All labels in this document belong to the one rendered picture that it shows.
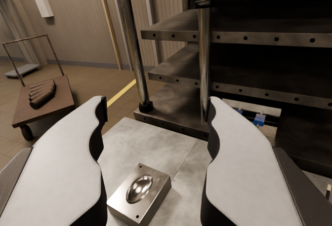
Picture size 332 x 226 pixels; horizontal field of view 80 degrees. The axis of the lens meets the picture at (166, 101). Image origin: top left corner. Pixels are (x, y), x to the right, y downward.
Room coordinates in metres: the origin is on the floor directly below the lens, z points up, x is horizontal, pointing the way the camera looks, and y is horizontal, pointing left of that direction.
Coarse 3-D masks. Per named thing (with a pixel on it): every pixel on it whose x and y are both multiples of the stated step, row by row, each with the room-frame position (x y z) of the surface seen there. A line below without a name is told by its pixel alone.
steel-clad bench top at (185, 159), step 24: (120, 120) 1.01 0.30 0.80; (120, 144) 0.79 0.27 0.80; (144, 144) 0.77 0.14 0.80; (168, 144) 0.75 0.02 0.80; (192, 144) 0.72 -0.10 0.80; (120, 168) 0.63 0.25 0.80; (168, 168) 0.60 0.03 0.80; (192, 168) 0.58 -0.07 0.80; (168, 192) 0.48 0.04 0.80; (192, 192) 0.47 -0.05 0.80; (168, 216) 0.39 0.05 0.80; (192, 216) 0.38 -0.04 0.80
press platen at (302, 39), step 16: (176, 16) 1.40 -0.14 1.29; (192, 16) 1.33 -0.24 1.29; (224, 16) 1.19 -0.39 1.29; (240, 16) 1.14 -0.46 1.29; (256, 16) 1.08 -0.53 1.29; (272, 16) 1.03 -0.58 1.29; (288, 16) 0.99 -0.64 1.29; (304, 16) 0.94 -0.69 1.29; (320, 16) 0.91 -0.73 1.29; (144, 32) 1.12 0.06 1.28; (160, 32) 1.06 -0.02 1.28; (176, 32) 1.01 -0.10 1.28; (192, 32) 0.96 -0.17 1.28; (224, 32) 0.87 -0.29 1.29; (240, 32) 0.83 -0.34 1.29; (256, 32) 0.80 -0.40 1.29; (272, 32) 0.77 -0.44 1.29; (288, 32) 0.74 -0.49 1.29; (304, 32) 0.71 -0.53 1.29; (320, 32) 0.69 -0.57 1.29
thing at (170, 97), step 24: (168, 96) 1.25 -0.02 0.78; (192, 96) 1.20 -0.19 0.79; (216, 96) 1.16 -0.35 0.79; (144, 120) 1.06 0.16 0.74; (168, 120) 0.96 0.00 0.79; (192, 120) 0.93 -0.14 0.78; (288, 120) 0.82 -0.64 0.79; (312, 120) 0.79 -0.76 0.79; (288, 144) 0.66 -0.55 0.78; (312, 144) 0.64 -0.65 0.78; (312, 168) 0.54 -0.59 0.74
